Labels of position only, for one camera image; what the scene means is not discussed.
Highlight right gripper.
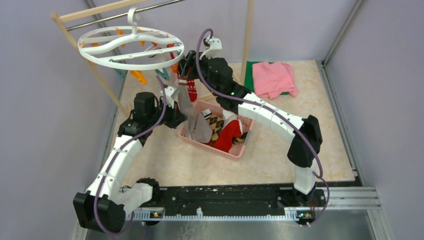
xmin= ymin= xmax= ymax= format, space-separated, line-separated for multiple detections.
xmin=173 ymin=51 xmax=219 ymax=98

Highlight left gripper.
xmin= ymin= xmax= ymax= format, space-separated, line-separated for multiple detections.
xmin=148 ymin=97 xmax=187 ymax=129

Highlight grey sock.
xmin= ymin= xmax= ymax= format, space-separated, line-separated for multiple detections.
xmin=177 ymin=85 xmax=196 ymax=140
xmin=192 ymin=112 xmax=212 ymax=144

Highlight brown argyle sock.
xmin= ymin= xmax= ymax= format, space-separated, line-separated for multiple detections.
xmin=208 ymin=114 xmax=225 ymax=142

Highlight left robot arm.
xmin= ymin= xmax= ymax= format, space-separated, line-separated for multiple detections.
xmin=73 ymin=86 xmax=186 ymax=234

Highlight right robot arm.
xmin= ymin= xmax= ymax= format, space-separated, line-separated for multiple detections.
xmin=177 ymin=50 xmax=323 ymax=206

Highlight white round clip hanger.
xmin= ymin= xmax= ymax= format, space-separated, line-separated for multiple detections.
xmin=77 ymin=6 xmax=185 ymax=71

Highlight white black-striped sock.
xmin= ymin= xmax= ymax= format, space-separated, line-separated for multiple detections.
xmin=201 ymin=109 xmax=212 ymax=121

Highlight red white sock in basket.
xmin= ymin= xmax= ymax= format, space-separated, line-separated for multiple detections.
xmin=206 ymin=110 xmax=244 ymax=153

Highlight green cloth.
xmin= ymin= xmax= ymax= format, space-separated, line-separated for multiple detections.
xmin=244 ymin=61 xmax=289 ymax=97

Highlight pink plastic basket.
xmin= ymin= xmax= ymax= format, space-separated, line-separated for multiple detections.
xmin=179 ymin=100 xmax=253 ymax=161

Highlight pink cloth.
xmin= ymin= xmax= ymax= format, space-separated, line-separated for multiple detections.
xmin=251 ymin=61 xmax=299 ymax=100

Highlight wooden drying rack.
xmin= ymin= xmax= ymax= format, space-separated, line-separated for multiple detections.
xmin=51 ymin=0 xmax=249 ymax=116

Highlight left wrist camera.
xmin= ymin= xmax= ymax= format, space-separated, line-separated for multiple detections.
xmin=164 ymin=85 xmax=180 ymax=109

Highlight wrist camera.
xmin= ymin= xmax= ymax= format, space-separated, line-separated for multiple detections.
xmin=200 ymin=36 xmax=222 ymax=59
xmin=164 ymin=85 xmax=180 ymax=109

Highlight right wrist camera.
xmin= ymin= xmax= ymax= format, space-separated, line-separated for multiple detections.
xmin=200 ymin=36 xmax=222 ymax=59

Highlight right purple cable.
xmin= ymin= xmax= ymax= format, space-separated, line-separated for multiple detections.
xmin=195 ymin=28 xmax=331 ymax=228

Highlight purple cable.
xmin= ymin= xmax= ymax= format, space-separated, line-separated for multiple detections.
xmin=92 ymin=75 xmax=168 ymax=240
xmin=195 ymin=28 xmax=331 ymax=228

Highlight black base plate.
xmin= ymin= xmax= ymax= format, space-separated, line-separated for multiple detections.
xmin=141 ymin=183 xmax=326 ymax=217

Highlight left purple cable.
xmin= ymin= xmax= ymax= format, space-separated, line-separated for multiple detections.
xmin=92 ymin=75 xmax=168 ymax=240

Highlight aluminium frame rail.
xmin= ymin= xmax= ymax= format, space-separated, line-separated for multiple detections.
xmin=73 ymin=183 xmax=392 ymax=240

